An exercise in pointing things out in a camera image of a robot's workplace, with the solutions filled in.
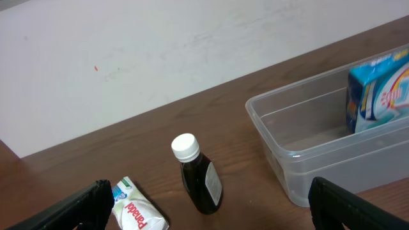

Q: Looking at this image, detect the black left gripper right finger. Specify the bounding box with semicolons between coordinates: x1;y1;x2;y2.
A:
308;177;408;230

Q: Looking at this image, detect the white Panadol box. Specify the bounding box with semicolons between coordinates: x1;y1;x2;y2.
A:
112;176;170;230

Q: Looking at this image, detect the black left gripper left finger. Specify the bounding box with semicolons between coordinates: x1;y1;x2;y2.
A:
8;180;114;230

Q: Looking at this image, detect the clear plastic container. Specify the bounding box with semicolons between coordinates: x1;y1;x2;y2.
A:
245;65;408;207

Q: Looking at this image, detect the dark brown medicine bottle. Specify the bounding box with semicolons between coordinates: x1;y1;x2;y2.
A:
171;133;223;215

